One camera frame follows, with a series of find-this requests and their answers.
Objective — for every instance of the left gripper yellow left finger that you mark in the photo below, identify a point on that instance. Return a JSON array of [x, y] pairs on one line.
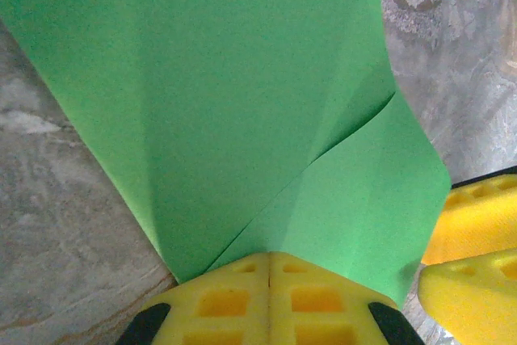
[[226, 304]]

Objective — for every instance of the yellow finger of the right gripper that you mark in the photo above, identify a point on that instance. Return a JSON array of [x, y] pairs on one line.
[[476, 224], [476, 300]]

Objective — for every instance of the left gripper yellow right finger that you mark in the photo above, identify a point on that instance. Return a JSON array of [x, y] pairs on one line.
[[315, 304]]

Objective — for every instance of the green paper sheet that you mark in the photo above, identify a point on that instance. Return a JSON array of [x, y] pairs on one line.
[[222, 98]]

